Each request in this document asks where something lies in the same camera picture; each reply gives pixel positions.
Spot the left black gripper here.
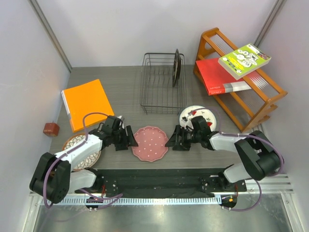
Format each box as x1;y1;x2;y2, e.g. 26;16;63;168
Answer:
111;125;138;151

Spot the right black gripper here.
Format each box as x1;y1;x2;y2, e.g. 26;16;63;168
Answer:
165;124;201;151

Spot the pink polka dot plate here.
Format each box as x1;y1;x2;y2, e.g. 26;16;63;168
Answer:
132;126;169;162

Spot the black wire dish rack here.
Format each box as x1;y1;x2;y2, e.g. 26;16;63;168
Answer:
140;52;187;114

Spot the brown floral pattern plate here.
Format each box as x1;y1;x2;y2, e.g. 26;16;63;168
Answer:
62;133;101;172

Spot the black rimmed beige plate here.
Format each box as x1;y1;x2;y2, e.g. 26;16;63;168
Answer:
172;49;181;87

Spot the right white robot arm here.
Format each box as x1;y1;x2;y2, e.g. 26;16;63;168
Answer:
165;116;284;191

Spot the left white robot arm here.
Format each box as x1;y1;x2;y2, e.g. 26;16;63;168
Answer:
29;116;138;208

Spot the orange wooden shelf rack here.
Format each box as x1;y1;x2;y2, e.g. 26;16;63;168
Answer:
196;28;287;132

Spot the white watermelon pattern plate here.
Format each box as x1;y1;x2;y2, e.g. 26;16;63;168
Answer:
179;105;217;131

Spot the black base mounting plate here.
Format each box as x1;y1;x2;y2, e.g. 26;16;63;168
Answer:
86;168;247;198

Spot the orange folder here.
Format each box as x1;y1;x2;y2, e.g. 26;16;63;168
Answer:
61;79;114;133

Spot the red file folder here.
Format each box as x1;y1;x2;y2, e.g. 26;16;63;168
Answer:
196;58;251;96

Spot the small brown red block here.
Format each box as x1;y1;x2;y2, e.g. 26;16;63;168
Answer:
43;122;60;137

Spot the green cover book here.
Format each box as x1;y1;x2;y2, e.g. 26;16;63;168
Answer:
218;43;271;80

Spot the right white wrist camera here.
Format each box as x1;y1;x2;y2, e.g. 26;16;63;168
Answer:
180;115;193;129

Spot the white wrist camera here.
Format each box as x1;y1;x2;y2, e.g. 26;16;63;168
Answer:
180;115;193;129
115;116;125;130

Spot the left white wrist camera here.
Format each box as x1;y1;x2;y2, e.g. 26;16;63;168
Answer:
115;116;125;130

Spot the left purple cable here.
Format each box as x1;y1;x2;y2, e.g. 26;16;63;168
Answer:
42;112;124;222

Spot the aluminium rail frame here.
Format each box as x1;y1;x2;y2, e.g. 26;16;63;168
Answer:
21;125;305;232

